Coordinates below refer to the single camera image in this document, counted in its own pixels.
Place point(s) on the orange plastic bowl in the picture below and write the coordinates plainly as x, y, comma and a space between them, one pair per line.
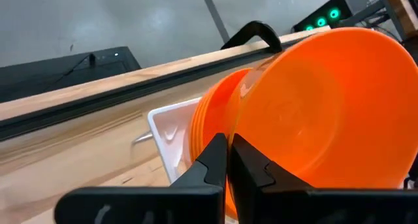
218, 113
197, 129
192, 132
326, 113

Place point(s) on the black low equipment case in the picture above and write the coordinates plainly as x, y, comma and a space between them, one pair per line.
65, 73

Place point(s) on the brown wooden board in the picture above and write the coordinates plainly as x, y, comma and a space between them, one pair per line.
400, 11

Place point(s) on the grey metal stand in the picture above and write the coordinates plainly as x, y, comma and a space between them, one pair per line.
365, 13

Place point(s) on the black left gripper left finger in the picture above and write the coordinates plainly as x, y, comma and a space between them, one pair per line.
196, 191

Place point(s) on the black computer with green lights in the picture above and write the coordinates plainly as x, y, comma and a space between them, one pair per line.
323, 13

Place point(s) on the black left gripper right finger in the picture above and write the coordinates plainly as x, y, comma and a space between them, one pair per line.
261, 191

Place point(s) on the black aluminium table frame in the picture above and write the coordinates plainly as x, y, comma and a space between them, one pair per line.
98, 98

